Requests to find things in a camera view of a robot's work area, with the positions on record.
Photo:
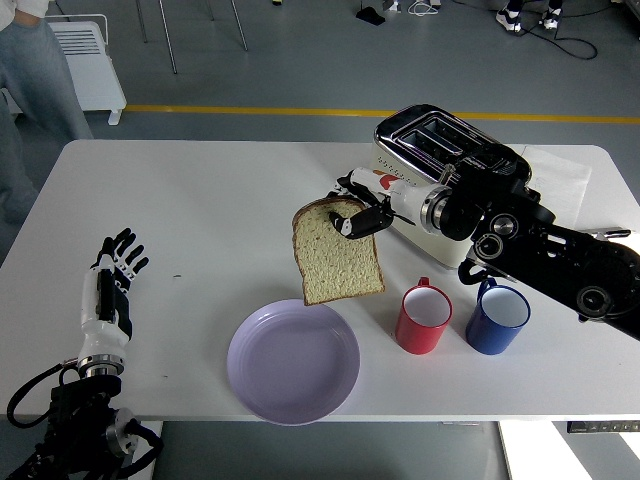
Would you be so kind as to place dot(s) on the white paper sheet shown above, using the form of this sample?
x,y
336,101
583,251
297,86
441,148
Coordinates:
x,y
560,185

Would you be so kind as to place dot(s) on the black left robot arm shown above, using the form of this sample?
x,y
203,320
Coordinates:
x,y
80,410

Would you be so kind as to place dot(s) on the metal chair leg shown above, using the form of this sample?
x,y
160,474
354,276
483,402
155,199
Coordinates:
x,y
167,35
141,20
240,25

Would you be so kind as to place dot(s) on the red mug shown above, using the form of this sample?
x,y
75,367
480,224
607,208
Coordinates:
x,y
417,337

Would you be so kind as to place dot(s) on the black table control panel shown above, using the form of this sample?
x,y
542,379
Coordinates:
x,y
605,427

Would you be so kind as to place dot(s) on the cream chrome toaster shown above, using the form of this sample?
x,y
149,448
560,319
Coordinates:
x,y
430,247

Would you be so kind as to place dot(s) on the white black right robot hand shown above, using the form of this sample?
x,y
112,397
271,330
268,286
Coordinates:
x,y
405,197

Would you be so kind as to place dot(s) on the white power adapter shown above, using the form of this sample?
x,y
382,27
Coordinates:
x,y
391,5

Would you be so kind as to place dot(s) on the white table leg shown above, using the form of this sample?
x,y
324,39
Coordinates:
x,y
505,450
155,427

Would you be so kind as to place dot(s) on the black floor pedal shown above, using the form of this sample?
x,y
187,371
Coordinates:
x,y
370,15

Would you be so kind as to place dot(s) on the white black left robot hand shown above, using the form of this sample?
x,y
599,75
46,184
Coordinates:
x,y
100,330

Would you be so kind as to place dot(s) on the black white sneaker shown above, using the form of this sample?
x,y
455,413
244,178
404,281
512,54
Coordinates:
x,y
507,20
551,20

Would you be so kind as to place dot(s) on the blue mug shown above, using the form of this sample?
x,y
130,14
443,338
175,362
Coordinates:
x,y
487,340

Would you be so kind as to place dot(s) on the brown bread slice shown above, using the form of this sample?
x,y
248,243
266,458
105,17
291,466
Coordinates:
x,y
335,265

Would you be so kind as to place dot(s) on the person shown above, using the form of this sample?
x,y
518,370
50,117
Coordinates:
x,y
35,85

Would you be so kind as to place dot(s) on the purple plate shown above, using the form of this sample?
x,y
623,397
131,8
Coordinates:
x,y
295,365

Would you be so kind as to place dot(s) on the black silver pen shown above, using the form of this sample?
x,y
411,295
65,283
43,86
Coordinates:
x,y
615,232

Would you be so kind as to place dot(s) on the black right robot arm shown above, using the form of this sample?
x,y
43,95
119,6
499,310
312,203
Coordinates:
x,y
550,255

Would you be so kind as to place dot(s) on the white panel heater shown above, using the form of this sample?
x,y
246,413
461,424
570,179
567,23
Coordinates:
x,y
95,75

